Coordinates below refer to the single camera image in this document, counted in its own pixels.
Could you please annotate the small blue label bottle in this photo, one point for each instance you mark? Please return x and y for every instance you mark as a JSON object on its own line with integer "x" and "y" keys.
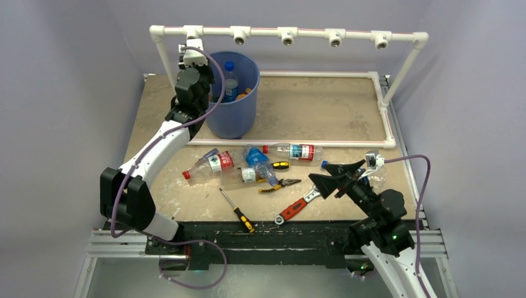
{"x": 231, "y": 82}

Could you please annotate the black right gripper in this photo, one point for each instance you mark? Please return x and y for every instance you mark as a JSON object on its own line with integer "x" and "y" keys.
{"x": 327, "y": 184}

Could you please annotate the short orange juice bottle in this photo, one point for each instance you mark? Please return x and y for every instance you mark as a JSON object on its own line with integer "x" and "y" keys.
{"x": 243, "y": 94}

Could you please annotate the blue label crushed bottle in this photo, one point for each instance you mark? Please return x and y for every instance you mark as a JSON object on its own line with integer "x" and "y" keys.
{"x": 258, "y": 161}

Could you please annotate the red adjustable wrench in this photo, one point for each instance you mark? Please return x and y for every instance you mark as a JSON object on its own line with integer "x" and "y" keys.
{"x": 293, "y": 209}

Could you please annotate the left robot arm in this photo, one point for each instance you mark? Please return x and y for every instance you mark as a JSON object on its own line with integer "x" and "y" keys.
{"x": 125, "y": 196}

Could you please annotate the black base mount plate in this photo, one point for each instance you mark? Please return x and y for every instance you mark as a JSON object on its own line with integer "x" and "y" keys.
{"x": 322, "y": 243}

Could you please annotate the red cap crushed bottle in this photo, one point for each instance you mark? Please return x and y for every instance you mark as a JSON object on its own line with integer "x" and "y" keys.
{"x": 209, "y": 168}

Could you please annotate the red label clear bottle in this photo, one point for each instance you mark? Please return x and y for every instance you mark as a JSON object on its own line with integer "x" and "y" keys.
{"x": 295, "y": 151}

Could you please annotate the white PVC pipe frame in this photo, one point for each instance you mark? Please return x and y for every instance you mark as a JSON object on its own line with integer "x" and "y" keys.
{"x": 380, "y": 38}

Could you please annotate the blue plastic bin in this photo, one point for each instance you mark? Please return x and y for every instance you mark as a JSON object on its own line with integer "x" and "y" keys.
{"x": 232, "y": 120}

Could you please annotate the yellow black screwdriver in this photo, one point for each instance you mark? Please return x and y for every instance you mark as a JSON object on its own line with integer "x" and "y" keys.
{"x": 240, "y": 215}

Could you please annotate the pepsi label bottle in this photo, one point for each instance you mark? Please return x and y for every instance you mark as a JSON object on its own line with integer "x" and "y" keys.
{"x": 373, "y": 175}

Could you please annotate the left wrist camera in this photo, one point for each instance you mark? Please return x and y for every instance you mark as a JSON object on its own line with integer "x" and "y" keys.
{"x": 192, "y": 58}

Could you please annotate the yellow handle pliers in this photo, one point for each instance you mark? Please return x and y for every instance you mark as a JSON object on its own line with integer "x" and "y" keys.
{"x": 280, "y": 165}

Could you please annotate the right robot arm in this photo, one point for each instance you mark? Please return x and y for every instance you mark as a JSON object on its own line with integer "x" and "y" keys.
{"x": 382, "y": 236}

